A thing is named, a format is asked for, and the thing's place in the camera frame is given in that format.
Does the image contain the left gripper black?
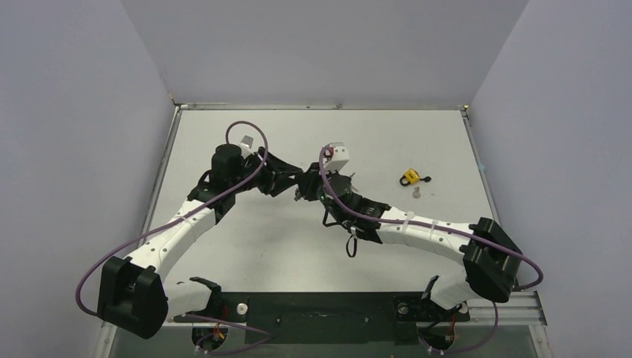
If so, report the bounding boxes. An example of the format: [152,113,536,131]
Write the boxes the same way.
[231,148,302,197]

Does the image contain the yellow padlock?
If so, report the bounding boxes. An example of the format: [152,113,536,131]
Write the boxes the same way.
[399,169,421,186]

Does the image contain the yellow padlock keys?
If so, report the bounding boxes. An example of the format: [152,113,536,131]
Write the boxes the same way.
[412,176,432,199]

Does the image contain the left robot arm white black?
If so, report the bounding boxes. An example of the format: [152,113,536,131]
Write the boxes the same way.
[97,144,303,339]

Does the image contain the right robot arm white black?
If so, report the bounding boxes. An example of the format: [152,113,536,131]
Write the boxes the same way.
[297,163,522,318]

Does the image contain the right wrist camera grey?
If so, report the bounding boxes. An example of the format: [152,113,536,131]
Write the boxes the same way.
[322,142,350,174]

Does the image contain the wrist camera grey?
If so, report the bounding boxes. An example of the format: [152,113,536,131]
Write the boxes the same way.
[322,142,350,174]
[239,136,254,151]

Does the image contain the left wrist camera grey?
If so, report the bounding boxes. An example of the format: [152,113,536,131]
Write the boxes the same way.
[239,136,254,151]

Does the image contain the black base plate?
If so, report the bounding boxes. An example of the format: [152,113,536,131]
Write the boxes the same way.
[201,292,470,345]

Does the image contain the aluminium rail frame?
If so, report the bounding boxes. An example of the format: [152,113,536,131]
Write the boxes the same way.
[466,291,548,326]

